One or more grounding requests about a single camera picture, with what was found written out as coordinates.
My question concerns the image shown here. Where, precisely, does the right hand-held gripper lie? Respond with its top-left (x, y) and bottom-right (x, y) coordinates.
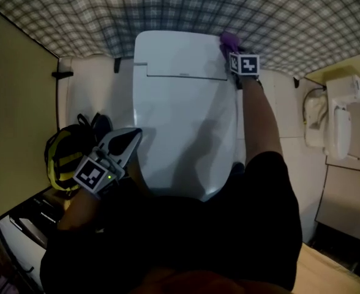
top-left (228, 52), bottom-right (263, 90)

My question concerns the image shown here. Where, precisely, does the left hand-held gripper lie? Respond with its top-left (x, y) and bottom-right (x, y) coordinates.
top-left (72, 127), bottom-right (143, 200)

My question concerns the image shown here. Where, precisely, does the purple cloth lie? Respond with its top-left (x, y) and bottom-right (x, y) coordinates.
top-left (219, 31), bottom-right (241, 55)

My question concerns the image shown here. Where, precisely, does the person's right forearm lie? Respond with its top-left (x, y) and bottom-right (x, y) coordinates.
top-left (240, 78), bottom-right (284, 165)

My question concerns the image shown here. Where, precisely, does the person's left forearm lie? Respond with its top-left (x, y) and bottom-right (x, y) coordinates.
top-left (57, 188), bottom-right (102, 231)

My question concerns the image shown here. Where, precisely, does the beige rounded object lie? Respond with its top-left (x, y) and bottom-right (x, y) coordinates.
top-left (302, 74), bottom-right (360, 161)

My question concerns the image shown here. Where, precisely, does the yellow and black backpack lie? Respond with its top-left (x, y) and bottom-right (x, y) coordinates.
top-left (44, 112), bottom-right (113, 192)

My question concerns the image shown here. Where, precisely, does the beige partition panel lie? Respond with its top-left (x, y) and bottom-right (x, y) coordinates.
top-left (0, 0), bottom-right (60, 227)
top-left (304, 50), bottom-right (360, 85)

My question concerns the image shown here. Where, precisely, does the grey plaid curtain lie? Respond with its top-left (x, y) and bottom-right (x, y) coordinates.
top-left (0, 0), bottom-right (360, 80)

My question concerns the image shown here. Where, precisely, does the person's black shirt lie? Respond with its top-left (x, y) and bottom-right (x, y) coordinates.
top-left (40, 151), bottom-right (303, 294)

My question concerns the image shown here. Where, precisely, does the black printed carton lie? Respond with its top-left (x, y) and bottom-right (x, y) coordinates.
top-left (10, 188), bottom-right (67, 248)

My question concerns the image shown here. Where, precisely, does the pink folded cloth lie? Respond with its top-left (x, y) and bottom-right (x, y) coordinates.
top-left (0, 275), bottom-right (12, 293)

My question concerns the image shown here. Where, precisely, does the cream padded cushion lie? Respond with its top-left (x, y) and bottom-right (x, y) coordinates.
top-left (290, 242), bottom-right (360, 294)

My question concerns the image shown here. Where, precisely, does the thin black cable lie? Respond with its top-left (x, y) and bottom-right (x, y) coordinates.
top-left (302, 86), bottom-right (327, 125)

